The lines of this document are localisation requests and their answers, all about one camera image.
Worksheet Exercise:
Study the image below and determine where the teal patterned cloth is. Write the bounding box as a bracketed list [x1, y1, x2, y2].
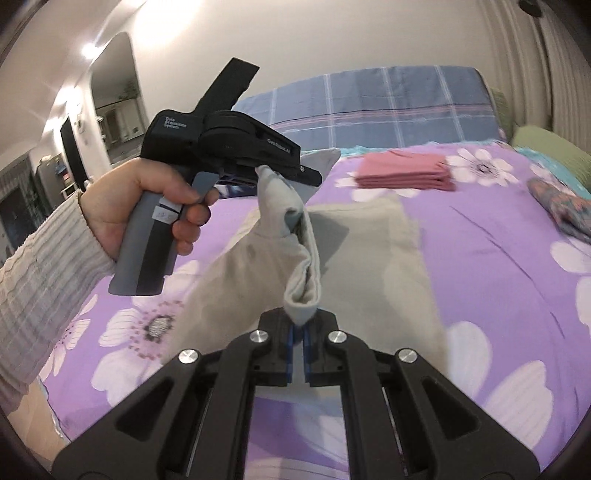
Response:
[526, 178, 591, 241]

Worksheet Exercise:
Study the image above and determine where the green pillow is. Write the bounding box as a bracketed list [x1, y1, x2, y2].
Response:
[489, 88, 515, 139]
[510, 124, 591, 181]

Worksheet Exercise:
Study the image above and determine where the pink garment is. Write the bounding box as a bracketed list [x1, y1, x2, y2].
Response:
[355, 150, 458, 192]

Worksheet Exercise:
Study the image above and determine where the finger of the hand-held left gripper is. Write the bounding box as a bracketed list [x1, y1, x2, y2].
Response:
[217, 161, 322, 188]

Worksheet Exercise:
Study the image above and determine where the blue plaid bedding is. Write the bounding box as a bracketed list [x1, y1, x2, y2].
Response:
[233, 66, 506, 151]

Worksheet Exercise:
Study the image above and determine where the person's left hand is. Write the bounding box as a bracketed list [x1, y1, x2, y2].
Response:
[78, 158, 220, 263]

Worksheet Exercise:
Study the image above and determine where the white pleated curtain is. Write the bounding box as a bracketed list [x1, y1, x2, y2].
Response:
[480, 0, 591, 144]

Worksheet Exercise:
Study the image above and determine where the black wall screen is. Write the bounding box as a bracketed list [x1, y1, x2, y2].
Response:
[60, 115, 88, 191]

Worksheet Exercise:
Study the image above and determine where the beige garment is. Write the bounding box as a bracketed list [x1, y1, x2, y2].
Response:
[166, 148, 451, 462]

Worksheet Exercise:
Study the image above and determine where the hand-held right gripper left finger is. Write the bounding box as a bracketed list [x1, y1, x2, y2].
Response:
[51, 310, 293, 480]

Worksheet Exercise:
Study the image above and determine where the purple floral bedsheet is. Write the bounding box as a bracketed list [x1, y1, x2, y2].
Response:
[39, 141, 591, 480]

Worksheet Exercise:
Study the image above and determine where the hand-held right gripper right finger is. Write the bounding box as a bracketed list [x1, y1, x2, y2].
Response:
[305, 310, 541, 480]

